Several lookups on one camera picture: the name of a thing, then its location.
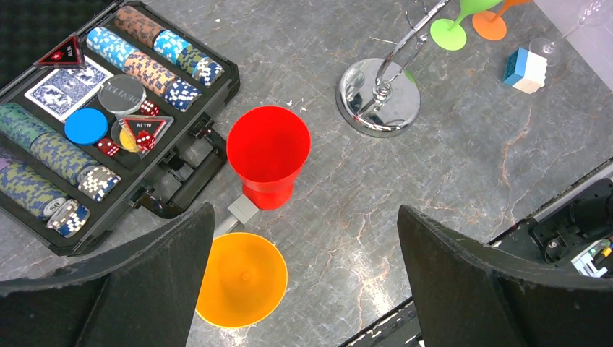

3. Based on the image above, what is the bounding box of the blue round poker chip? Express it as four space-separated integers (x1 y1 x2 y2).
64 108 108 145

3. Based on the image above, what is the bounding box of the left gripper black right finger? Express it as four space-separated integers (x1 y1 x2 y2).
397 205 612 346

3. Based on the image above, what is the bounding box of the left gripper clear left finger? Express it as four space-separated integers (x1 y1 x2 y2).
1 203 215 346

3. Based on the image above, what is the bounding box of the orange plastic wine glass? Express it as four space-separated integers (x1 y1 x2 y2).
472 0 532 41

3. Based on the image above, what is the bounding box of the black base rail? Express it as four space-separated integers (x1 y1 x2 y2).
346 161 612 346

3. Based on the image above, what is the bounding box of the blue white toy block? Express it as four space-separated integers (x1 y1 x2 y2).
502 48 548 94

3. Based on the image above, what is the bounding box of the clear wine glass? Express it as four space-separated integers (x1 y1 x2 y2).
528 0 612 67

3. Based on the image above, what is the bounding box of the black poker chip case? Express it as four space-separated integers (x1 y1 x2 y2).
0 0 241 257

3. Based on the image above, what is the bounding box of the red plastic wine glass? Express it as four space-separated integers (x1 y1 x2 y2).
226 106 312 210

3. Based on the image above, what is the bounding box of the green plastic wine glass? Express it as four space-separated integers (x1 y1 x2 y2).
429 0 502 51

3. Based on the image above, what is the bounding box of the chrome wine glass rack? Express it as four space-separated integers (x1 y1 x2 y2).
335 0 449 138

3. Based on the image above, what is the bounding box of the yellow plastic wine glass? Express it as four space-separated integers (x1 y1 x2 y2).
195 232 288 328

